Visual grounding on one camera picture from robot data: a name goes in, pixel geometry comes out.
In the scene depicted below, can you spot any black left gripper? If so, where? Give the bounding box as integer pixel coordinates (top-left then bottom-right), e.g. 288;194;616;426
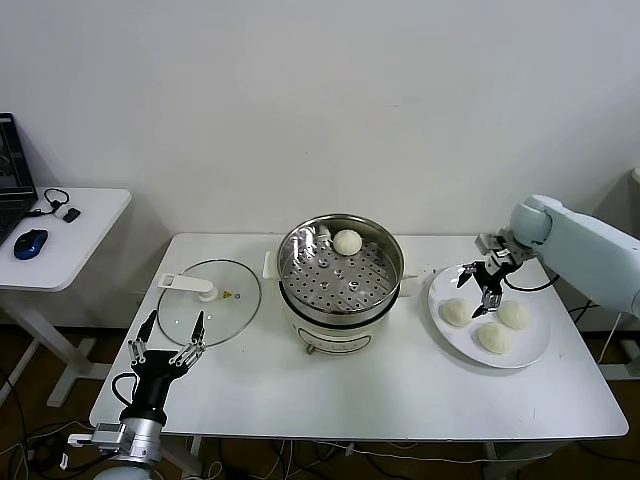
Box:
118;309;208;417

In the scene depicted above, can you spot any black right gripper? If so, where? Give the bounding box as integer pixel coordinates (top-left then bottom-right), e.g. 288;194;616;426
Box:
455;259;506;319

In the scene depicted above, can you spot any white steamed baozi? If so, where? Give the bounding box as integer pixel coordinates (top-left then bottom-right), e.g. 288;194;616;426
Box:
476;322;515;355
438;298;474;329
332;228;364;256
496;299;531;331

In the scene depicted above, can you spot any perforated steel steamer basket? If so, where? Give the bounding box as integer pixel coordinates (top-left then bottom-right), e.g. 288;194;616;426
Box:
276;214;405;326

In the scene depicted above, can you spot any round white plate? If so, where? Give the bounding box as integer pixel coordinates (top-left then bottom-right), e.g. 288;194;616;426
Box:
427;263;553;370

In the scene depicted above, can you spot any white side table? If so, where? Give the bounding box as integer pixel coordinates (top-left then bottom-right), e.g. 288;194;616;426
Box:
0;187;134;409

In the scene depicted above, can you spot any blue computer mouse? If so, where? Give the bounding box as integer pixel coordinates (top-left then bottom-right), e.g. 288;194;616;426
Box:
13;228;50;260

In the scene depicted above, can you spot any black laptop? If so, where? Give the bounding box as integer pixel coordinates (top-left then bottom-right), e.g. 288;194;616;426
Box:
0;112;40;249

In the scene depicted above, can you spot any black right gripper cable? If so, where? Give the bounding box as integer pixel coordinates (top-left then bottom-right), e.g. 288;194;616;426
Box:
501;268;562;292

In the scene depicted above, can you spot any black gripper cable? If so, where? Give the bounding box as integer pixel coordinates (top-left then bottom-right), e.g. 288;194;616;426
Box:
501;268;562;292
110;372;140;407

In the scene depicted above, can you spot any glass lid with white handle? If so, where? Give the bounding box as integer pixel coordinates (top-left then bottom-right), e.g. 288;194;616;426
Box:
156;258;263;350

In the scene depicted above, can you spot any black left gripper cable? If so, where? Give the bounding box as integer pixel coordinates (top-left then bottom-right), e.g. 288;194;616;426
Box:
110;372;140;407

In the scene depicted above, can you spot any black cable with plug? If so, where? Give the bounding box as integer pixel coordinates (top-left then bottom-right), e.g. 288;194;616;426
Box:
568;298;599;322

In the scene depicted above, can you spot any white hanging cable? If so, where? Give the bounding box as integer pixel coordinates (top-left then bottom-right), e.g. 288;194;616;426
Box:
597;310;626;366

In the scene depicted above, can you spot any black looped thin cable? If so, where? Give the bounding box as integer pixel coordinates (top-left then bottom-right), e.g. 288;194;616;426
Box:
23;187;71;219

